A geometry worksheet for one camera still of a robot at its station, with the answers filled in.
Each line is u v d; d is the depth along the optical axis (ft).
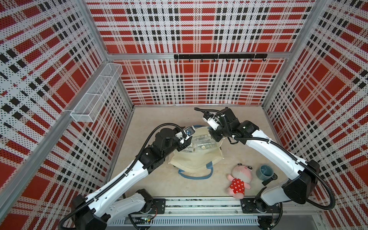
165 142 1.68
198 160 2.64
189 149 3.00
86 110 2.25
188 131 1.92
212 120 2.15
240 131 1.70
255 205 2.13
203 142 3.04
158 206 2.41
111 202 1.36
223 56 2.91
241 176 2.55
